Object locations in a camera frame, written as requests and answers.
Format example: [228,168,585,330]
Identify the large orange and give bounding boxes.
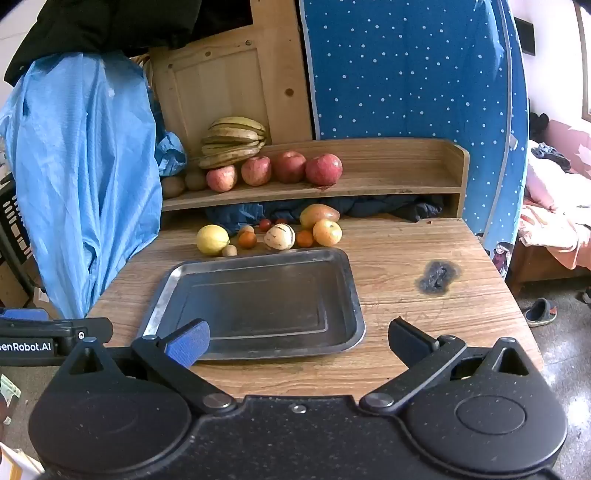
[312,220,343,247]

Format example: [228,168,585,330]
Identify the metal tray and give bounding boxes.
[137,247,366,361]

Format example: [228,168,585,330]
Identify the yellow lemon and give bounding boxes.
[196,224,230,256]

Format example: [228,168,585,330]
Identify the dark blue quilted cloth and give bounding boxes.
[205,194,446,224]

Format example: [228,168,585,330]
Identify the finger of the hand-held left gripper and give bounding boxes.
[69,318,114,346]

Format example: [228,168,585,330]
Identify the pink blanket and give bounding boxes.
[519,120,591,271]

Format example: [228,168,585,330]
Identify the green red mango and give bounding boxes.
[300,203,341,230]

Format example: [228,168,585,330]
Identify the wooden bed frame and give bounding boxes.
[505,240,591,296]

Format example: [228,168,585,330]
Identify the wooden cabinet panel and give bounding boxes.
[150,0,315,144]

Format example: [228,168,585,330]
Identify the wooden desk shelf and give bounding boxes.
[161,137,471,219]

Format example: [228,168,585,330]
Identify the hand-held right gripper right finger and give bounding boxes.
[360,318,541,413]

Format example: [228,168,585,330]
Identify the blue white-dotted fabric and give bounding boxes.
[298,0,529,278]

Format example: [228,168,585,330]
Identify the black plastic crate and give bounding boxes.
[0,175,35,264]

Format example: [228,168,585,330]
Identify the black jacket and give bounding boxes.
[9,0,254,86]

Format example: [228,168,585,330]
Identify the bunch of ripe bananas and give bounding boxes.
[198,116,269,169]

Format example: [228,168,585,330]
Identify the crumpled light blue cloth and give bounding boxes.
[154,131,188,176]

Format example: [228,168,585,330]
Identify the light blue striped garment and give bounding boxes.
[0,52,164,319]

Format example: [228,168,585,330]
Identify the white striped pepino melon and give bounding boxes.
[264,223,296,251]

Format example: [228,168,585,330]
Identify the dark slipper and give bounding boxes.
[525,298,558,328]

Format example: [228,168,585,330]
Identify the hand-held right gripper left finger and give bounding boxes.
[60,318,236,413]

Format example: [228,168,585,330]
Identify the dark clothes pile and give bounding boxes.
[531,143,573,172]

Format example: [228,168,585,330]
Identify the red apple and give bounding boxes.
[272,151,308,184]
[305,154,344,186]
[241,155,272,186]
[206,165,238,192]

